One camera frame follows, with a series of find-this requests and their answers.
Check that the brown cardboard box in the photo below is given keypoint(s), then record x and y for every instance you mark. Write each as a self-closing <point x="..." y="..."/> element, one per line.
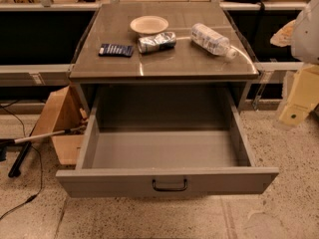
<point x="63" y="110"/>

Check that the white paper bowl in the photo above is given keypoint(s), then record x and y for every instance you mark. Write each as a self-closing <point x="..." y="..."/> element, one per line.
<point x="149" y="25"/>

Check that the clear plastic water bottle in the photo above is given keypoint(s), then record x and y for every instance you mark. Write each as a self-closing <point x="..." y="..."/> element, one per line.
<point x="211" y="41"/>

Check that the silver blue redbull can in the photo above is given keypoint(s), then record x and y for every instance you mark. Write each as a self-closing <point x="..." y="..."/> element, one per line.
<point x="158" y="42"/>

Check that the open grey top drawer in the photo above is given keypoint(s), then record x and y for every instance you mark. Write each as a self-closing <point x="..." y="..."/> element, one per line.
<point x="137" y="134"/>

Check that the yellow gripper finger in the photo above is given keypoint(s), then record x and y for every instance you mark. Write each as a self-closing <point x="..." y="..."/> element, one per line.
<point x="300" y="96"/>
<point x="283" y="37"/>

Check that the dark blue snack packet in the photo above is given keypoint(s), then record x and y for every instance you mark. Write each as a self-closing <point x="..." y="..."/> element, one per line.
<point x="115" y="50"/>

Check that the white black pole tool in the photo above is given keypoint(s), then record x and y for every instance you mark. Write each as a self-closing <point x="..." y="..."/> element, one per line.
<point x="14" y="172"/>

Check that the grey metal cabinet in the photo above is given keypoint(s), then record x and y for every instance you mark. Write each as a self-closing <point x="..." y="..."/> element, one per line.
<point x="186" y="61"/>

